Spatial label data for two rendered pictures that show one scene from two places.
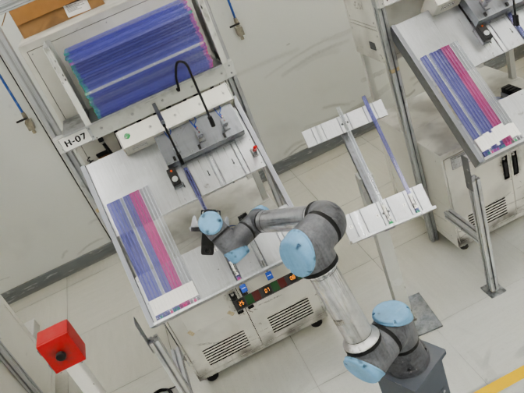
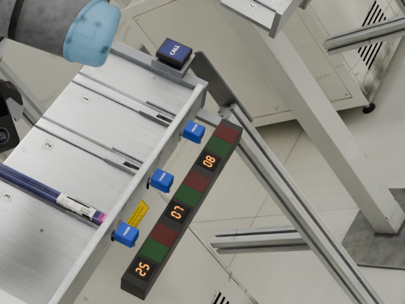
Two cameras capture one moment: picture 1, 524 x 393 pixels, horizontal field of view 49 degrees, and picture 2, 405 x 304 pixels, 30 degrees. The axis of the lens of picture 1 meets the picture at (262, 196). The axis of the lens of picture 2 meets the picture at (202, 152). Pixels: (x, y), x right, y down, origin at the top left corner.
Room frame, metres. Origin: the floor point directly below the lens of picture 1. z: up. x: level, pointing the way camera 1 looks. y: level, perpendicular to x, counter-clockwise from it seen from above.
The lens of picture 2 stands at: (0.83, 0.58, 1.20)
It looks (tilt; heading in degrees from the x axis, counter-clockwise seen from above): 26 degrees down; 328
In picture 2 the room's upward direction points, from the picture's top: 39 degrees counter-clockwise
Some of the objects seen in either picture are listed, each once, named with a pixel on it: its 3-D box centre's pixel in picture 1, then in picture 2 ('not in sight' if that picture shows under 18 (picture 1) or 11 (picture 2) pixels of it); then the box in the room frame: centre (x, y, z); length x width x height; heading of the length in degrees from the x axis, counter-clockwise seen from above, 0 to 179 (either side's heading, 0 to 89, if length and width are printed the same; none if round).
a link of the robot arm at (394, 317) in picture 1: (393, 325); not in sight; (1.27, -0.22, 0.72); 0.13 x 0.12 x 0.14; 126
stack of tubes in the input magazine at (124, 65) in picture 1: (140, 58); not in sight; (2.29, 0.23, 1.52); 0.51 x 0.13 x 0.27; 97
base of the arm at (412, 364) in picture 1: (402, 348); not in sight; (1.28, -0.23, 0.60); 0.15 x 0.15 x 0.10
